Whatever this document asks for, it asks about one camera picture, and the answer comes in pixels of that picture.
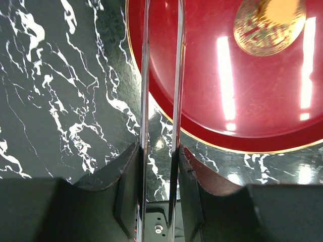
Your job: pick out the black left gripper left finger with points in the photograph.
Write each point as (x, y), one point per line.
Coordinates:
(99, 207)

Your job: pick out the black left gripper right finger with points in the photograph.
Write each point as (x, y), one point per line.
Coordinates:
(216, 209)

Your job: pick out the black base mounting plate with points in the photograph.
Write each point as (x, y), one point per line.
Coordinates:
(156, 222)

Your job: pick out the round red lacquer tray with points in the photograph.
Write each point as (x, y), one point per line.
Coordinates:
(253, 74)

